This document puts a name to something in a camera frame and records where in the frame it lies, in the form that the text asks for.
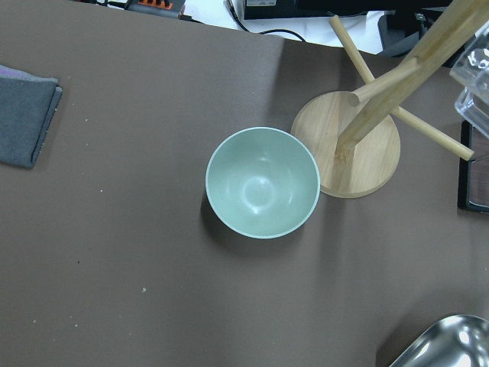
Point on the black device box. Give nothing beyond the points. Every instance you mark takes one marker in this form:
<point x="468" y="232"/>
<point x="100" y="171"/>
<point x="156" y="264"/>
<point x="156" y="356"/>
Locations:
<point x="269" y="9"/>

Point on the folded grey cloth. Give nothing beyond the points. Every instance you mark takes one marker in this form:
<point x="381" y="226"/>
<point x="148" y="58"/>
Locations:
<point x="28" y="103"/>

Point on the metal scoop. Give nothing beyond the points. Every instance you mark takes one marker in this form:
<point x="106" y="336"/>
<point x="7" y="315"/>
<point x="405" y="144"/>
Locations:
<point x="457" y="340"/>

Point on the black power strip orange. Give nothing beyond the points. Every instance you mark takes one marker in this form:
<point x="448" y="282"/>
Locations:
<point x="163" y="8"/>

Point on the clear plastic container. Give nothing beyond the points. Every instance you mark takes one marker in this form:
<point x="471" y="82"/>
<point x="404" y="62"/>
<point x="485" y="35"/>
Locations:
<point x="471" y="70"/>

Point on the light green bowl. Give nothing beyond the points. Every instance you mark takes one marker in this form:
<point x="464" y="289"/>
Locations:
<point x="262" y="182"/>

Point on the wooden mug tree stand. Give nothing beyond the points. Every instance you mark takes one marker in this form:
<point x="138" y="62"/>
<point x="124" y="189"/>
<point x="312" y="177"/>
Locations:
<point x="352" y="135"/>

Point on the dark framed tray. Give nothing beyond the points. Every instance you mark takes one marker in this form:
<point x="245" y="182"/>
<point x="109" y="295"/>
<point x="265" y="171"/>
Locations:
<point x="473" y="174"/>

